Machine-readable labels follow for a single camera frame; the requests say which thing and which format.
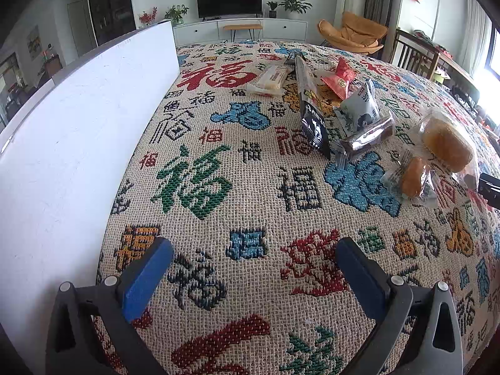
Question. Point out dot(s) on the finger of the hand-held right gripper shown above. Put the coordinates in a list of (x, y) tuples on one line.
[(490, 187)]

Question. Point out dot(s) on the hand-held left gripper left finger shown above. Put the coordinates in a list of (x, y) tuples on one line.
[(148, 277)]

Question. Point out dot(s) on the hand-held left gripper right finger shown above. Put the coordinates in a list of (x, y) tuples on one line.
[(359, 273)]

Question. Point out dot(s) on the large bread clear packet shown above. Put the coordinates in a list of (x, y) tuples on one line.
[(445, 144)]

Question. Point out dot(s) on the small bread clear packet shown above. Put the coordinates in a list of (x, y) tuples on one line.
[(414, 175)]

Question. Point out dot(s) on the dark brown snack packet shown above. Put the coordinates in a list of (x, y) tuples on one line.
[(367, 134)]

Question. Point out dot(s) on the white storage box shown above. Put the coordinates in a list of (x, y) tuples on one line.
[(78, 144)]

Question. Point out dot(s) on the grey white snack packet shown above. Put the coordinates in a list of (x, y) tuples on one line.
[(359, 109)]

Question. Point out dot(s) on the black long snack packet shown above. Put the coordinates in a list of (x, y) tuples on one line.
[(312, 125)]

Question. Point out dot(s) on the red snack packet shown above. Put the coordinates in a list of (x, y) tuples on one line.
[(340, 82)]

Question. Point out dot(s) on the cream long snack packet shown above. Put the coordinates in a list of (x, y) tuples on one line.
[(269, 78)]

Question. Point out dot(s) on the wooden dining table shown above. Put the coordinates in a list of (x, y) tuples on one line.
[(457, 70)]

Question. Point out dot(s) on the bright window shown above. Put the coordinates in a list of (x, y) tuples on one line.
[(493, 54)]

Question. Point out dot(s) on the printed woven tablecloth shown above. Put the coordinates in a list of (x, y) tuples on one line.
[(254, 187)]

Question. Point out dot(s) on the dark wooden chair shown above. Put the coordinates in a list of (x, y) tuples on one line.
[(410, 52)]

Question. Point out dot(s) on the pale window curtain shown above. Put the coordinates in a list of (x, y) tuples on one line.
[(474, 31)]

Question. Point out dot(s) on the orange lounge chair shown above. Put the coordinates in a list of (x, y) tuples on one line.
[(355, 31)]

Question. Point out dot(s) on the white television cabinet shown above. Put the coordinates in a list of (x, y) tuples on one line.
[(281, 29)]

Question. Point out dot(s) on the red flower bouquet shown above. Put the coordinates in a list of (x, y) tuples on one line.
[(147, 16)]

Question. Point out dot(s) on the green potted plant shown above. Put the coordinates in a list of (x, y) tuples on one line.
[(177, 12)]

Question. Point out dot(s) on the wooden stool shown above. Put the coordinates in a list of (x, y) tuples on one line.
[(242, 27)]

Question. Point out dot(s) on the large leafy potted plant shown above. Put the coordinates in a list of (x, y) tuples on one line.
[(293, 4)]

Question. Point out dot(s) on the dark glass cabinet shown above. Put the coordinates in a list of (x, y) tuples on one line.
[(111, 6)]

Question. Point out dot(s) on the small potted plant dark pot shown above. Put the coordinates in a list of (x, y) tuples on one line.
[(272, 9)]

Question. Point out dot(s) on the black television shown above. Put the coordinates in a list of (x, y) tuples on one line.
[(229, 0)]

